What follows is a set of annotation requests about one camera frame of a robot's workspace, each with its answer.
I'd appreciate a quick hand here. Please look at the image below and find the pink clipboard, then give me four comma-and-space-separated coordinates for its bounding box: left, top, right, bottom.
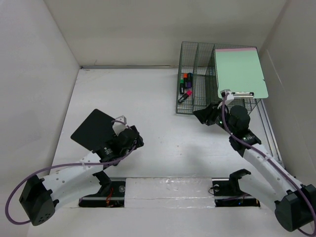
215, 47, 257, 52

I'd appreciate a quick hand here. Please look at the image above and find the green clipboard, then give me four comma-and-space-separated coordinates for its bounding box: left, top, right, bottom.
214, 51, 268, 99

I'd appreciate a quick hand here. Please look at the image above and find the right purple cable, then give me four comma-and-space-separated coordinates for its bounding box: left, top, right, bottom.
221, 92, 316, 237

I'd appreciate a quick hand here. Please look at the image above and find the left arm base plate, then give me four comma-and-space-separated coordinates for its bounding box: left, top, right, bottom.
78, 179, 126, 208

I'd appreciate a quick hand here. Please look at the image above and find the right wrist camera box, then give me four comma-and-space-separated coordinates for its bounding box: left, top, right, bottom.
220, 89, 235, 105

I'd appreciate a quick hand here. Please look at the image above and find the orange highlighter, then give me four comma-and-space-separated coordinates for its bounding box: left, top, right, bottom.
183, 73, 188, 82

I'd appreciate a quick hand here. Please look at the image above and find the blue highlighter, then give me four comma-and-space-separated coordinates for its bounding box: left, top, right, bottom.
188, 73, 193, 81

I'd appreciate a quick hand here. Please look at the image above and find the green wire mesh organizer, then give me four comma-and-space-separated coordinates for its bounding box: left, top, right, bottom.
176, 41, 261, 115

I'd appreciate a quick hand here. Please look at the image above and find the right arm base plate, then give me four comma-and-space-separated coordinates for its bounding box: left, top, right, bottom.
209, 179, 261, 207

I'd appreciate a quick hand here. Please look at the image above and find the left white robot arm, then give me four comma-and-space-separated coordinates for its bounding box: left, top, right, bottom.
19, 120, 144, 226

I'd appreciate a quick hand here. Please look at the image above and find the black mat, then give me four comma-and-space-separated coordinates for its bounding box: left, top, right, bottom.
71, 109, 115, 152

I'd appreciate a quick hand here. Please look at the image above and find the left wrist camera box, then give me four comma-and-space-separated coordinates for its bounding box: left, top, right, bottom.
112, 116, 127, 135

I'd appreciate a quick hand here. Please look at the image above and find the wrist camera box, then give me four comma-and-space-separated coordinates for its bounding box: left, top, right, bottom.
112, 116, 127, 135
220, 89, 235, 105

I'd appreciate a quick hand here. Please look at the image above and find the green highlighter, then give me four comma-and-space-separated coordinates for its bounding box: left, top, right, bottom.
179, 79, 185, 95

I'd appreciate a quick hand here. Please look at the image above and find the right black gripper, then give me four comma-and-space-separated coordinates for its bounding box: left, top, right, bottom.
193, 100, 237, 135

